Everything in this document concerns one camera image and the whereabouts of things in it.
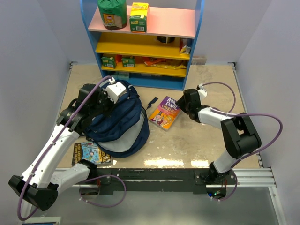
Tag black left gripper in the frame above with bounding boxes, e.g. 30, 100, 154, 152
90, 88, 119, 118

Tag purple Roald Dahl book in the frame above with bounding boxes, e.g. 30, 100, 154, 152
149, 96, 181, 130

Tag navy blue student backpack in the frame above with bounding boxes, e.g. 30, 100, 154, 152
84, 80, 150, 158

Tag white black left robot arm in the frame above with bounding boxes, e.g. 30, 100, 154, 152
8, 81, 126, 211

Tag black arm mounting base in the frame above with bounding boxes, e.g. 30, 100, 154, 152
79, 167, 237, 196

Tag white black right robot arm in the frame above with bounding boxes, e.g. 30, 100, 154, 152
176, 89, 262, 184

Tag small green box left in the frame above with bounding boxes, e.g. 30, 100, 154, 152
101, 54, 117, 68

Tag small green box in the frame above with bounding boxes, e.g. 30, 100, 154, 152
121, 55, 135, 68
101, 54, 117, 68

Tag orange yellow snack packets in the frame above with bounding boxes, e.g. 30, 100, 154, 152
142, 57, 187, 70

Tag small box behind shelf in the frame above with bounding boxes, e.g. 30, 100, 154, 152
191, 56, 207, 65

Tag blue shelf unit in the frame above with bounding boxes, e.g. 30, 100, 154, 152
79, 0, 205, 90

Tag small green box right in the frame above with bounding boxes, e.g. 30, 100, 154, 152
121, 55, 135, 68

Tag small snack pouch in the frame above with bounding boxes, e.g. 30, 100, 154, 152
180, 38, 192, 54

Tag green cylindrical package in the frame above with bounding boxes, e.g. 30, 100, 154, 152
97, 0, 128, 30

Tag yellow green carton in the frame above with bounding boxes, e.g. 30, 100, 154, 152
129, 2, 149, 33

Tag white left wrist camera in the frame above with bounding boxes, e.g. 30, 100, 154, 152
105, 82, 127, 103

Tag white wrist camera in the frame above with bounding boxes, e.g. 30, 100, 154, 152
196, 83, 208, 100
105, 82, 127, 103

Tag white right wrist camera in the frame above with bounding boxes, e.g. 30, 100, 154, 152
196, 83, 208, 100

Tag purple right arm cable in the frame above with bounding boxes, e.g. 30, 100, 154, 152
201, 82, 284, 169

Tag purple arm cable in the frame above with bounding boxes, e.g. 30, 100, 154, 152
17, 75, 115, 221
201, 82, 284, 169

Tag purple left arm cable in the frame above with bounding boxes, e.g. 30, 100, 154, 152
17, 75, 115, 221

